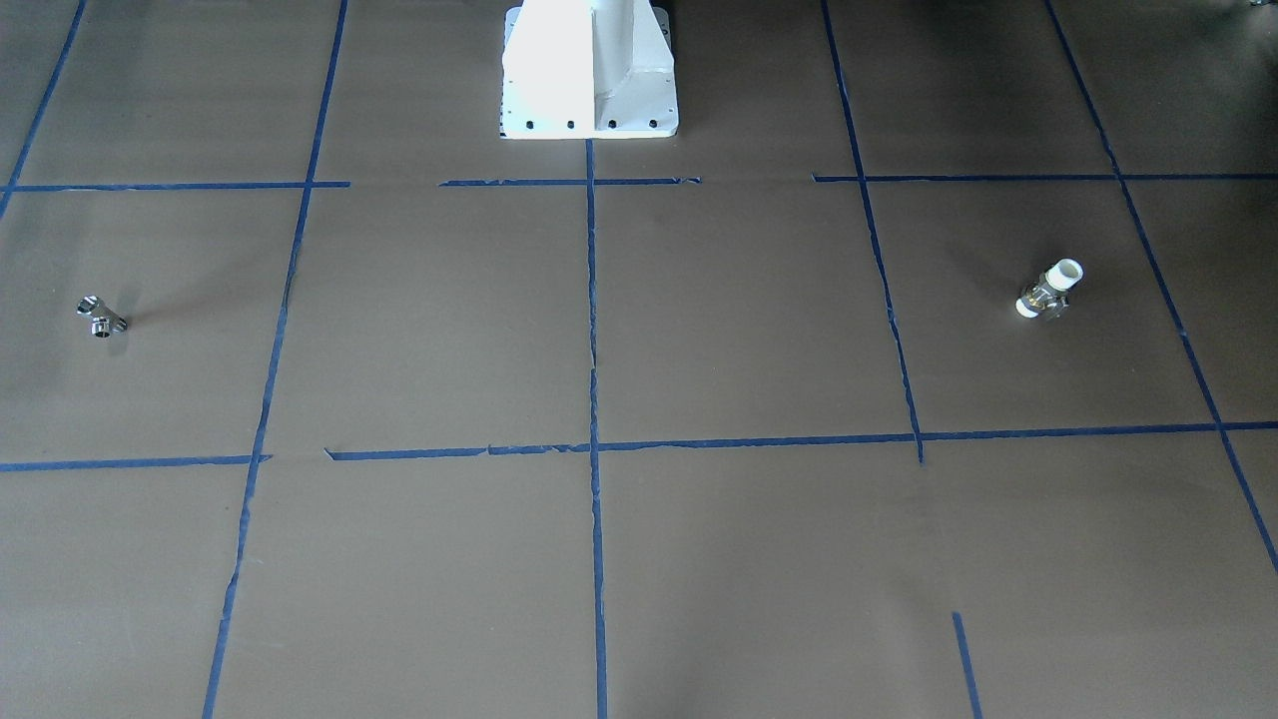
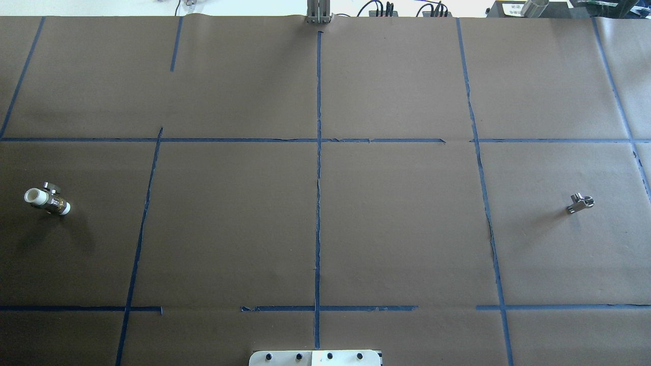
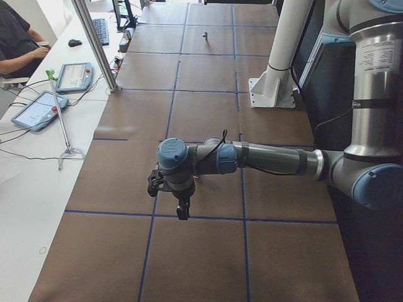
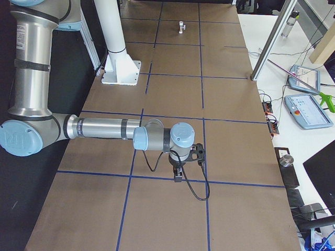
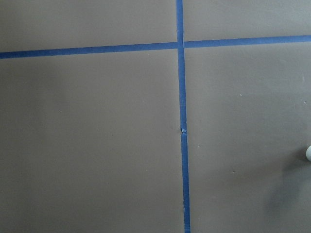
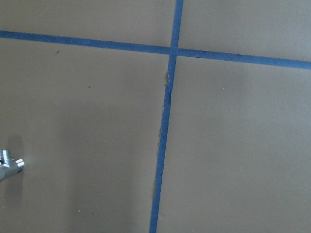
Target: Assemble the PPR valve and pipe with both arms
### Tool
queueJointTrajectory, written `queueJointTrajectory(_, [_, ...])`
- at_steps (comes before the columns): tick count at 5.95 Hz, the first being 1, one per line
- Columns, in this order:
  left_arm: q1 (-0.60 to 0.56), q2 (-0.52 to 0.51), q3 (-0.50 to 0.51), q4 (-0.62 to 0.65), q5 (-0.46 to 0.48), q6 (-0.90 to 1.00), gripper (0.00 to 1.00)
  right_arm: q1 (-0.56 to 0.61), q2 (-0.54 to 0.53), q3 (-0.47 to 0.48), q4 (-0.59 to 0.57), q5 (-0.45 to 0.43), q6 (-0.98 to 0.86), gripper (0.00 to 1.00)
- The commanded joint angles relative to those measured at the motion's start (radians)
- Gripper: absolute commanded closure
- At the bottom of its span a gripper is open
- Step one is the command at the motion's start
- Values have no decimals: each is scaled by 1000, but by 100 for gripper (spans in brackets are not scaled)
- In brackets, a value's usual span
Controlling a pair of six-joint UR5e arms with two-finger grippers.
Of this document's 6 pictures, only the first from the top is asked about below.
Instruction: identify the white PPR pipe fitting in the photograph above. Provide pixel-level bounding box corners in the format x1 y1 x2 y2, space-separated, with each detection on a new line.
1013 259 1082 321

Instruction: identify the chrome angle valve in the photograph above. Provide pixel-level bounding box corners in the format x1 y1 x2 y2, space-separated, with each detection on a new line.
75 295 129 340

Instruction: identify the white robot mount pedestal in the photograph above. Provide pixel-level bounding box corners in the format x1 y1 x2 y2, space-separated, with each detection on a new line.
498 1 680 140

